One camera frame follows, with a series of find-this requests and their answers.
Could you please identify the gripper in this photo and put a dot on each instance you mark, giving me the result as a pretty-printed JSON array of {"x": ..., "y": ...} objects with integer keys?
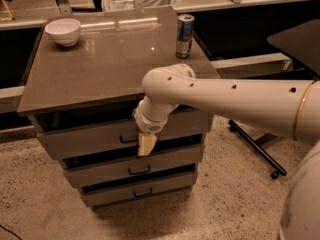
[{"x": 149, "y": 123}]

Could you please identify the grey top drawer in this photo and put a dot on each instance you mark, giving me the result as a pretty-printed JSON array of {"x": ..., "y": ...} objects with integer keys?
[{"x": 112, "y": 135}]

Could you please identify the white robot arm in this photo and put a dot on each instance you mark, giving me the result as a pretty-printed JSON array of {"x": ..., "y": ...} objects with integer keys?
[{"x": 284, "y": 108}]

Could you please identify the grey middle drawer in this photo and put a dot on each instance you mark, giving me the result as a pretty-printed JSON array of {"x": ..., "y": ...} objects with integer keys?
[{"x": 128, "y": 164}]

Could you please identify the grey drawer cabinet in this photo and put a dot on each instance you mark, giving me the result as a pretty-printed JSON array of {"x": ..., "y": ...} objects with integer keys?
[{"x": 120, "y": 37}]

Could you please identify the blue silver drink can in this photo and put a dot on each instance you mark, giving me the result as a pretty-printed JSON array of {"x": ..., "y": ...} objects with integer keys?
[{"x": 185, "y": 26}]

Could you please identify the black wheeled stand base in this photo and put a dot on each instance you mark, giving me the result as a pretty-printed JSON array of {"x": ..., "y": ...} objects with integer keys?
[{"x": 257, "y": 146}]

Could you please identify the white bowl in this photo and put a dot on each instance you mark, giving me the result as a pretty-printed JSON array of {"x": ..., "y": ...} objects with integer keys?
[{"x": 65, "y": 31}]

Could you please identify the clear plastic bin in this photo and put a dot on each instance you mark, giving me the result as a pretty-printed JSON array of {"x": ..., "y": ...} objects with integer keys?
[{"x": 119, "y": 5}]

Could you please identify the dark round side table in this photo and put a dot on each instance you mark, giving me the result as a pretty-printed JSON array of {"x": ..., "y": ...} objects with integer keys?
[{"x": 301, "y": 42}]

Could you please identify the yellow wooden frame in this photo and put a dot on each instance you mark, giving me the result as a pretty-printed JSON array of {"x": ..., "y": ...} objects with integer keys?
[{"x": 5, "y": 13}]

